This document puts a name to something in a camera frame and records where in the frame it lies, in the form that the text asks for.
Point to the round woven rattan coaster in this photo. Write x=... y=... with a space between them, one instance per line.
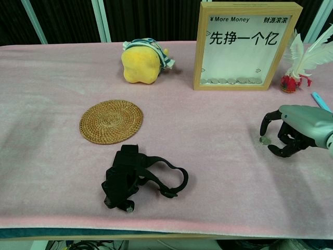
x=111 y=122

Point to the black curtain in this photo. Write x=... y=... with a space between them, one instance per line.
x=65 y=20

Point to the red quill holder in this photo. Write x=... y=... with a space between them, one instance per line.
x=288 y=83

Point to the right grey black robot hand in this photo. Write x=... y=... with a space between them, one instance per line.
x=304 y=122

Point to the wooden box with sign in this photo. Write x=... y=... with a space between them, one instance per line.
x=234 y=65

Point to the teal underlay cloth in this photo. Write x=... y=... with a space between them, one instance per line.
x=52 y=232

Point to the small white feather quill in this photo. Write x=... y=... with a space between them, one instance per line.
x=296 y=52

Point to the silver coin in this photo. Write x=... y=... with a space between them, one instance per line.
x=242 y=80
x=265 y=141
x=205 y=81
x=223 y=81
x=254 y=80
x=214 y=81

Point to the large white feather quill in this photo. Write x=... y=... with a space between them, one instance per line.
x=314 y=56

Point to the light blue pen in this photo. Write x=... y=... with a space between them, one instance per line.
x=318 y=100

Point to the yellow plush toy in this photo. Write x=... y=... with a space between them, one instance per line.
x=140 y=65

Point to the pink tablecloth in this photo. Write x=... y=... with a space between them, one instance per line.
x=52 y=169

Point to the white frame pole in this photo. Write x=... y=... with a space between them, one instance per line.
x=325 y=10
x=101 y=20
x=34 y=22

